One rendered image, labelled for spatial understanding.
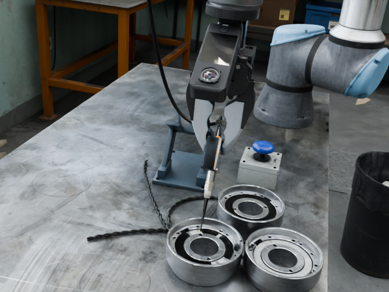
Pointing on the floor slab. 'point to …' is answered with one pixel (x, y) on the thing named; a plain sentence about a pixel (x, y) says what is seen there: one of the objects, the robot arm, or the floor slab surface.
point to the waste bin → (369, 216)
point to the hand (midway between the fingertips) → (214, 147)
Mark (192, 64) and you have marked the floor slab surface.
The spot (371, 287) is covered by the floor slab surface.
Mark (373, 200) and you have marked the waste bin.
